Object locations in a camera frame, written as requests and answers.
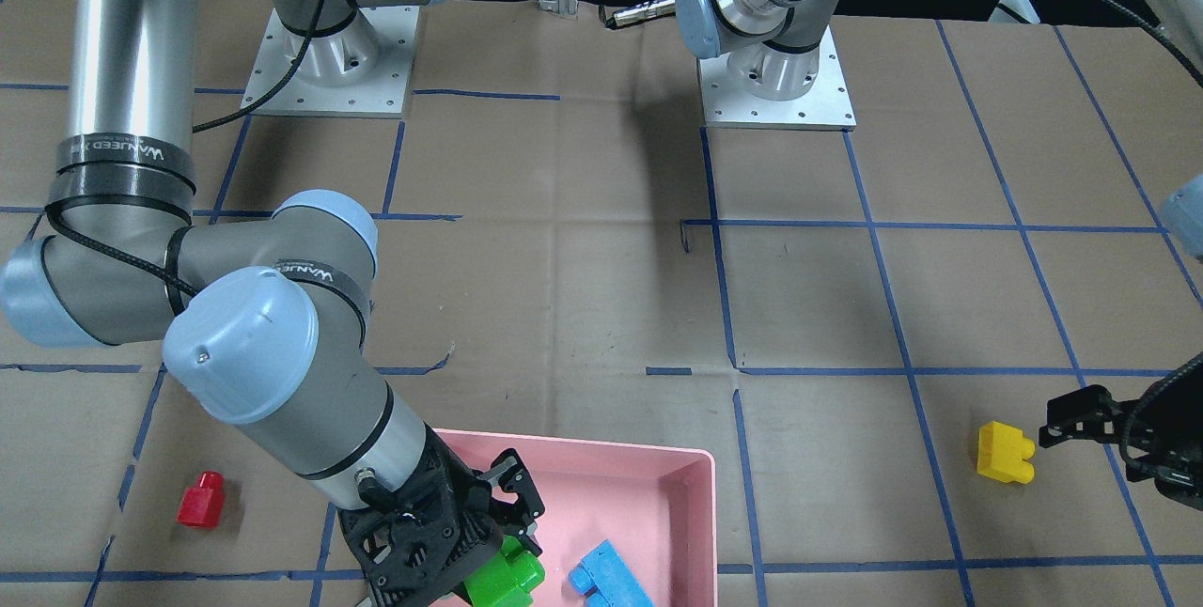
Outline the pink plastic box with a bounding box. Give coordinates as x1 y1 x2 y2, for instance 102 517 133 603
440 428 719 606

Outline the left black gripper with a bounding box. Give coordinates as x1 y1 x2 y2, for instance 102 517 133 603
1037 371 1202 511

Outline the red toy block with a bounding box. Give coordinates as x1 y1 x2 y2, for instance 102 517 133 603
176 471 227 529

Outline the green toy block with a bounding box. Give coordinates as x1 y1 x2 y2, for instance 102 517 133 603
463 536 546 606

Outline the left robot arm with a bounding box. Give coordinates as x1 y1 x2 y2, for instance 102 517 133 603
672 0 1201 508

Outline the yellow toy block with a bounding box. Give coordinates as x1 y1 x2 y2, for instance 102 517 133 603
976 419 1037 486

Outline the blue toy block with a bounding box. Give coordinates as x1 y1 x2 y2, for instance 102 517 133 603
567 538 654 606

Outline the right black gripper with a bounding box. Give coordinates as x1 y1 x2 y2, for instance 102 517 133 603
338 428 546 606

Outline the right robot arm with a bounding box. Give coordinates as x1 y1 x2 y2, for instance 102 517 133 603
2 0 545 606

